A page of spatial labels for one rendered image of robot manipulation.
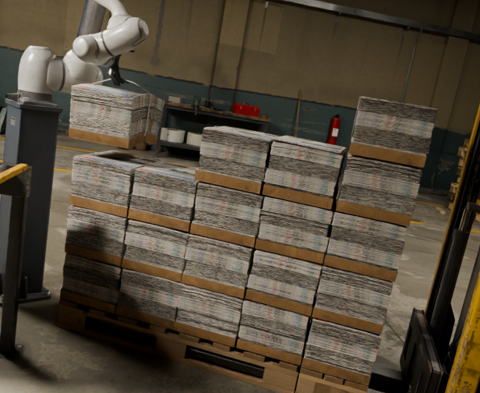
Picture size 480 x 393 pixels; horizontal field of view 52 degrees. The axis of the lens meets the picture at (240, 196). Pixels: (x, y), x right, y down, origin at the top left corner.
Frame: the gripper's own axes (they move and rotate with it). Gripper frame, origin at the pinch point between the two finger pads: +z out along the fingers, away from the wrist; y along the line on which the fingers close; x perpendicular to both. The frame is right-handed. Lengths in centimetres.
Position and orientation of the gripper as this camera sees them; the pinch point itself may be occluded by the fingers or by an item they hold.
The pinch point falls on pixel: (128, 65)
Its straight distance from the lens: 241.4
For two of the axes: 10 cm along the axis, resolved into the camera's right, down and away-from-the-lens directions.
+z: 2.2, -0.8, 9.7
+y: -2.1, 9.7, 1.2
